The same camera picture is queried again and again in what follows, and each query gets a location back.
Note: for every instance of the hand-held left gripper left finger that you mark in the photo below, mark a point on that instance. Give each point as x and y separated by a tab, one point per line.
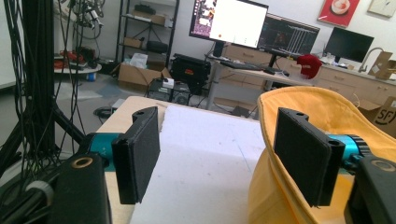
137	155

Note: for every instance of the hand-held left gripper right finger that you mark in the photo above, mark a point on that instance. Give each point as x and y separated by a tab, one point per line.
305	155

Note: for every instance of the yellow fabric basket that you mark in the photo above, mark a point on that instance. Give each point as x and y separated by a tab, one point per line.
314	102

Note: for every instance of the black computer tower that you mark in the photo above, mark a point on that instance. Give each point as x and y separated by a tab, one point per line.
168	91

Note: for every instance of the open cardboard box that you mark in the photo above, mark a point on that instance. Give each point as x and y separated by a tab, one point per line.
137	74

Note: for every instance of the wooden cabinet counter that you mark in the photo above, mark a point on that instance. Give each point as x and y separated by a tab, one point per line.
348	82

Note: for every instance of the printed cardboard box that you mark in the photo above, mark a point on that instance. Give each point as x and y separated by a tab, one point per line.
384	115

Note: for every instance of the red cap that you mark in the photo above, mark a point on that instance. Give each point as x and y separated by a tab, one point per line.
308	64

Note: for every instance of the black equipment case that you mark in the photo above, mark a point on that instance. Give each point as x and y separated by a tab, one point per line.
190	71

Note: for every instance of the round white table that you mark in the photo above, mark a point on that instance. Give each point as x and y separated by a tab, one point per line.
76	67

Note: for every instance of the black keyboard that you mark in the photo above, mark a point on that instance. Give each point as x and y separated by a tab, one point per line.
241	65

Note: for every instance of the metal faucet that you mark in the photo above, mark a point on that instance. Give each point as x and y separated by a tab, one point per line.
369	57

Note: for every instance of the dark wide monitor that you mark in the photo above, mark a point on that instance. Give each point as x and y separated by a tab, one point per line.
289	37

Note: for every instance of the folded cardboard box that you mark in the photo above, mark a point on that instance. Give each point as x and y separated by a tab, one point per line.
383	65

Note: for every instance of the small black monitor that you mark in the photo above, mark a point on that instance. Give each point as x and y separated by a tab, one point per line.
347	43

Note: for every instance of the black metal stand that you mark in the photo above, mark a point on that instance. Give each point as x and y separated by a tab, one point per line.
37	81

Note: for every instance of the black metal shelf rack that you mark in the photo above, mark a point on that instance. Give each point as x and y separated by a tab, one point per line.
146	28

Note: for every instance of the red framed picture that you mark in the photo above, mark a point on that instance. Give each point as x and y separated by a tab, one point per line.
338	11

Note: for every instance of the large bright monitor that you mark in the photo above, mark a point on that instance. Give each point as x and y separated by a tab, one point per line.
230	21

